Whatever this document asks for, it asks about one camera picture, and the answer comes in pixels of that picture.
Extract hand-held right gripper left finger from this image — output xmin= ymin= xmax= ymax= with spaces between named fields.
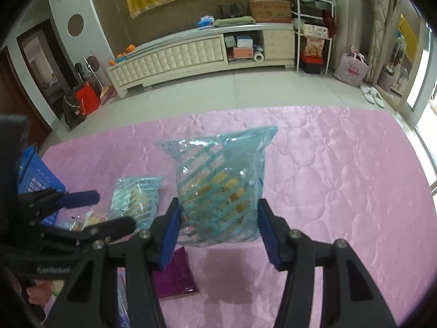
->
xmin=44 ymin=198 xmax=181 ymax=328

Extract yellow printed snack bag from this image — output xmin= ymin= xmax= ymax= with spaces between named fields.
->
xmin=306 ymin=37 xmax=325 ymax=57

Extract red and black bin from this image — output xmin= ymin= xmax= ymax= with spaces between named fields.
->
xmin=302 ymin=56 xmax=323 ymax=74

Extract brown wooden door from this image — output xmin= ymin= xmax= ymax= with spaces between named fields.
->
xmin=0 ymin=46 xmax=53 ymax=140

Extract white printed box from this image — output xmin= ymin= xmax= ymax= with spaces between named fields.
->
xmin=303 ymin=24 xmax=329 ymax=37

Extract patterned curtain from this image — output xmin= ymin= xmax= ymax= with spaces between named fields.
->
xmin=370 ymin=0 xmax=401 ymax=89

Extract brooms and dustpan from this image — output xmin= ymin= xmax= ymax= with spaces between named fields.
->
xmin=101 ymin=85 xmax=117 ymax=105

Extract black bag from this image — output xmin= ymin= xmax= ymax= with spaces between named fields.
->
xmin=61 ymin=90 xmax=87 ymax=129

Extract red shopping bag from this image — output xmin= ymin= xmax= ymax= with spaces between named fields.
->
xmin=76 ymin=81 xmax=101 ymax=116

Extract white standing air conditioner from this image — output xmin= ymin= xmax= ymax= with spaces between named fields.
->
xmin=333 ymin=0 xmax=376 ymax=76

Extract pink tote bag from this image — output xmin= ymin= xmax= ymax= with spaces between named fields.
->
xmin=334 ymin=49 xmax=370 ymax=87

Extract green cushion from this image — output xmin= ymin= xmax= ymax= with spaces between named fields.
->
xmin=213 ymin=16 xmax=256 ymax=28

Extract pink quilted blanket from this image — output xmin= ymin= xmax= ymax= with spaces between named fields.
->
xmin=37 ymin=106 xmax=437 ymax=328

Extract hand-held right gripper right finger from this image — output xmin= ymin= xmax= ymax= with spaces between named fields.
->
xmin=257 ymin=198 xmax=398 ymax=328

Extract blue plastic basket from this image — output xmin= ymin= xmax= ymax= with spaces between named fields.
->
xmin=17 ymin=145 xmax=66 ymax=227

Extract clear wrapped bread snack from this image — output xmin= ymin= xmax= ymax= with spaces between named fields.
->
xmin=58 ymin=210 xmax=107 ymax=233

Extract large cardboard box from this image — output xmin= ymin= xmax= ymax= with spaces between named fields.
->
xmin=249 ymin=0 xmax=292 ymax=24

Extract white metal rack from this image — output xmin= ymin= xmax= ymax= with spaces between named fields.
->
xmin=292 ymin=0 xmax=337 ymax=74

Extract cream tufted TV cabinet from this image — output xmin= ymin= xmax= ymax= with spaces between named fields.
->
xmin=106 ymin=23 xmax=296 ymax=98

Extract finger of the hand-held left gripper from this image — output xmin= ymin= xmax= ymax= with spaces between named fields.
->
xmin=40 ymin=216 xmax=136 ymax=247
xmin=18 ymin=189 xmax=101 ymax=224

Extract small teal striped snack bag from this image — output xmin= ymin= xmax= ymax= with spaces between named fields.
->
xmin=107 ymin=176 xmax=165 ymax=231

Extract person's left hand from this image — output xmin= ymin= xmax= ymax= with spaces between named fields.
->
xmin=25 ymin=278 xmax=55 ymax=306

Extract glass sliding door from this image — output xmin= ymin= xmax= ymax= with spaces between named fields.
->
xmin=376 ymin=0 xmax=437 ymax=124

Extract large teal striped snack bag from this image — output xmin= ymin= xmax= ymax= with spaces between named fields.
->
xmin=153 ymin=125 xmax=279 ymax=247

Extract black upright stands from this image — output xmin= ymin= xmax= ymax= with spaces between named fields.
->
xmin=218 ymin=3 xmax=245 ymax=19

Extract purple snack packet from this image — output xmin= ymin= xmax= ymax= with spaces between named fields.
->
xmin=152 ymin=246 xmax=200 ymax=298

